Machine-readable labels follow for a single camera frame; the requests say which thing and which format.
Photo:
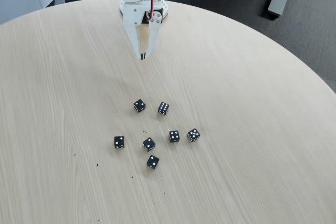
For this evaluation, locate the black die showing three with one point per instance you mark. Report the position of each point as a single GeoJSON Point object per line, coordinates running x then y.
{"type": "Point", "coordinates": [139, 105]}

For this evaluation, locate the black die showing six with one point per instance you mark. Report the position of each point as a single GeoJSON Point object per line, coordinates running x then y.
{"type": "Point", "coordinates": [163, 108]}

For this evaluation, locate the black die showing two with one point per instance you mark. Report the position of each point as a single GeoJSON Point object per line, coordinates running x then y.
{"type": "Point", "coordinates": [119, 142]}
{"type": "Point", "coordinates": [148, 144]}

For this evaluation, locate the black die showing four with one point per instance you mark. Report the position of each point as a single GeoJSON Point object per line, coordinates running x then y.
{"type": "Point", "coordinates": [174, 136]}

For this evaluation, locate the black die showing five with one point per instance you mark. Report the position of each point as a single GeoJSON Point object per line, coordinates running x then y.
{"type": "Point", "coordinates": [193, 134]}

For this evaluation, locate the black die showing one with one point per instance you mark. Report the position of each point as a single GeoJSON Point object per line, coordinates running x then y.
{"type": "Point", "coordinates": [152, 161]}

